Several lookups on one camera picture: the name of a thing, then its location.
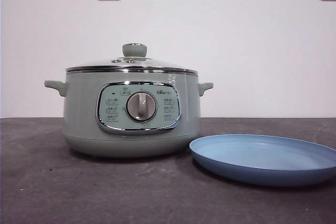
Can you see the blue round plate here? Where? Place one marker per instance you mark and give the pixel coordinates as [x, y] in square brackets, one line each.
[262, 161]

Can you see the glass lid with green knob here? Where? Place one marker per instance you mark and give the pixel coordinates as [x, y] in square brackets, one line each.
[134, 50]

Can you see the pale green electric steamer pot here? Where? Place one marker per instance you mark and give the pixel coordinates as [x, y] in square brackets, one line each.
[84, 119]

